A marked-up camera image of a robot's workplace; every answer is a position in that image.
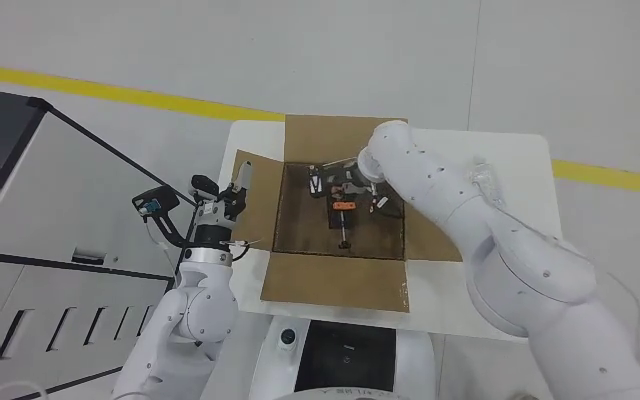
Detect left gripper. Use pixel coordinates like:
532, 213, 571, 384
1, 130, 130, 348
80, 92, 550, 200
181, 160, 254, 267

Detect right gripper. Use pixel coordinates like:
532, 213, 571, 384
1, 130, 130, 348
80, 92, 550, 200
327, 166, 375, 199

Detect large brown cardboard carton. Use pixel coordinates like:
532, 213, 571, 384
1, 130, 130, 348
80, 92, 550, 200
232, 113, 464, 314

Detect clear plastic bag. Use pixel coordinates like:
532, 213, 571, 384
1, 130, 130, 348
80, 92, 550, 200
462, 156, 506, 209

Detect white partition panel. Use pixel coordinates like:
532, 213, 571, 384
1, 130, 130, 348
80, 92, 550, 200
0, 91, 197, 400

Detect robot body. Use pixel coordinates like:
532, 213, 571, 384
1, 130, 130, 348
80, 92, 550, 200
247, 314, 437, 400

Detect orange handled tool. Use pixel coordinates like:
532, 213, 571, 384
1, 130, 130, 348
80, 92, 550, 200
331, 199, 358, 250

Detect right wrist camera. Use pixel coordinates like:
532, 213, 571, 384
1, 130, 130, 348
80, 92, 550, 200
305, 158, 359, 200

